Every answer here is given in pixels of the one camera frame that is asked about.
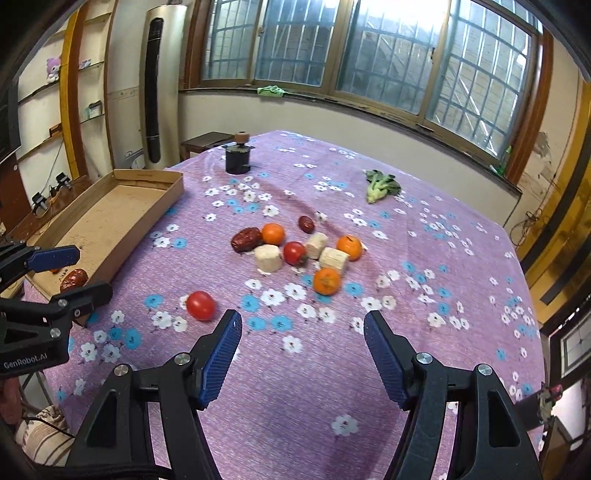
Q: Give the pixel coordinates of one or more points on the wooden wall shelf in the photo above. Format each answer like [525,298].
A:
[69,92]

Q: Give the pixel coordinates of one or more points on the green bottle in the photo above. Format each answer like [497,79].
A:
[508,157]

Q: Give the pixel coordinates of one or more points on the barred window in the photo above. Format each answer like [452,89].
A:
[383,50]

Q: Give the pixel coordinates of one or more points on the small brown table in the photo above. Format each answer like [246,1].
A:
[205,141]

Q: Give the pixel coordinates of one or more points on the black charger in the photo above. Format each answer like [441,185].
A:
[39,202]
[61,181]

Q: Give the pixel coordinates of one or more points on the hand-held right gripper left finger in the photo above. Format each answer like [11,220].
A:
[219,360]

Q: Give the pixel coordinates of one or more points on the green bok choy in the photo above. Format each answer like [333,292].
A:
[381,184]

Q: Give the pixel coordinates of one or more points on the standing air conditioner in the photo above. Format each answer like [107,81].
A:
[173,92]

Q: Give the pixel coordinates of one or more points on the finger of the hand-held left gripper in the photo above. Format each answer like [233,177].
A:
[85,299]
[51,258]

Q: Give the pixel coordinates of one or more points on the small pale box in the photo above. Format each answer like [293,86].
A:
[94,110]

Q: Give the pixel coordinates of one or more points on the small brown box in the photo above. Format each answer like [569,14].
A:
[55,130]

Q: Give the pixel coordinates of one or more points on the purple plush toy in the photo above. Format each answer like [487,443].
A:
[53,69]

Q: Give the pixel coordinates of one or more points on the small dark red date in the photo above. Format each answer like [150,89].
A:
[306,224]

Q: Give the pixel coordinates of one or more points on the purple floral tablecloth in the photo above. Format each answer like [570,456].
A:
[415,277]

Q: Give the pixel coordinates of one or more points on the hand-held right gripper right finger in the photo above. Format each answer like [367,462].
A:
[385,364]

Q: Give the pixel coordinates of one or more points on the orange tangerine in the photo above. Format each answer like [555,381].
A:
[348,247]
[328,280]
[273,233]

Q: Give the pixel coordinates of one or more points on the green cloth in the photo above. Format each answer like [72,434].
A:
[272,90]

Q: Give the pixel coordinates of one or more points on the patterned cloth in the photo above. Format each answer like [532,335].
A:
[46,443]

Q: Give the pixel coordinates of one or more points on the wrinkled red date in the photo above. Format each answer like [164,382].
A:
[74,279]

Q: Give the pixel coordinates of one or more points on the red tomato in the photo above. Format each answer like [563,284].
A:
[294,253]
[201,305]

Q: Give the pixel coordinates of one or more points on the shallow cardboard box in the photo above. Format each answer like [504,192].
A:
[115,217]

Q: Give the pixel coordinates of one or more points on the black jar with wooden knob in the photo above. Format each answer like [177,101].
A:
[238,159]

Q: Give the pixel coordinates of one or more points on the large red date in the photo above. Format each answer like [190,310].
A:
[244,239]

